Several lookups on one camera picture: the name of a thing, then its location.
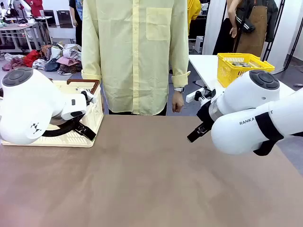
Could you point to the white computer box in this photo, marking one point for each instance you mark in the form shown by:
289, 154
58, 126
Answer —
199, 43

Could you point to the grey table leg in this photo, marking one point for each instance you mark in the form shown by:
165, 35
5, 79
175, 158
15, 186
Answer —
201, 83

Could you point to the person in brown apron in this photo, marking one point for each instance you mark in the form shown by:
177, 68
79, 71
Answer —
253, 23

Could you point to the grey metal workbench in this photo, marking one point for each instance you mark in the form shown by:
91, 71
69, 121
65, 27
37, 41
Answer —
21, 28

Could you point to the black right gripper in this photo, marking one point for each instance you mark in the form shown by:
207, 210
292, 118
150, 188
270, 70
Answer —
205, 113

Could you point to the yellow plastic basket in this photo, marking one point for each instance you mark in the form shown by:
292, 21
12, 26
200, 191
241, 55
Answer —
227, 73

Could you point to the person in blue patterned shirt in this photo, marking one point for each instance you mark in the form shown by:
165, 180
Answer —
77, 21

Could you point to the person's right hand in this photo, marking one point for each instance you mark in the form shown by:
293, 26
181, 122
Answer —
102, 102

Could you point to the silver-topped drink can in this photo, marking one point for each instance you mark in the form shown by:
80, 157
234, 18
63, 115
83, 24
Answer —
244, 65
233, 63

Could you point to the person's left hand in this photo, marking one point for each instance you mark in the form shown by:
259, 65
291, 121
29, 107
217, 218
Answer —
178, 102

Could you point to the white side table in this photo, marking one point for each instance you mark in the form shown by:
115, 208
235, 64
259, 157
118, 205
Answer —
203, 66

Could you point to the black light stand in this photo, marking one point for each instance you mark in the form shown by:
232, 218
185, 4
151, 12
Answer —
294, 35
272, 28

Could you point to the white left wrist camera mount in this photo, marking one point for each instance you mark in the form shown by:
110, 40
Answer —
89, 95

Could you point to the black monitor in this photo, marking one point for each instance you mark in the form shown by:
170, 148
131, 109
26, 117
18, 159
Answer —
48, 17
64, 19

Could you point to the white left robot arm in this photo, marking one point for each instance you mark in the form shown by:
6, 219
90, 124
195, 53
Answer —
23, 106

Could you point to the person in red top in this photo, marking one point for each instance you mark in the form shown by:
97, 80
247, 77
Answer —
36, 7

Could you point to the pile of colourful clothes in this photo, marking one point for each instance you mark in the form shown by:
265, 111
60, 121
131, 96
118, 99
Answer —
52, 59

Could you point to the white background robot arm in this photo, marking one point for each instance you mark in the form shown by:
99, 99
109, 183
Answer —
26, 7

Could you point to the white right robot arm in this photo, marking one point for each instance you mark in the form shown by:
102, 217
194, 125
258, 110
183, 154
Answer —
236, 132

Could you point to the silver wristwatch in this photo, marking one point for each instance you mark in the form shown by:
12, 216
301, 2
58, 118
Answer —
180, 89

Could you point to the cream plastic shopping basket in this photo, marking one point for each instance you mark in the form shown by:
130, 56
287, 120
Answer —
95, 116

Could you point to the person in yellow shirt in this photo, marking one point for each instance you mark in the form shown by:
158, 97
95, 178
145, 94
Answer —
132, 59

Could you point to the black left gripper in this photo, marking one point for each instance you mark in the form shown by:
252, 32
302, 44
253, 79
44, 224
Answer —
76, 121

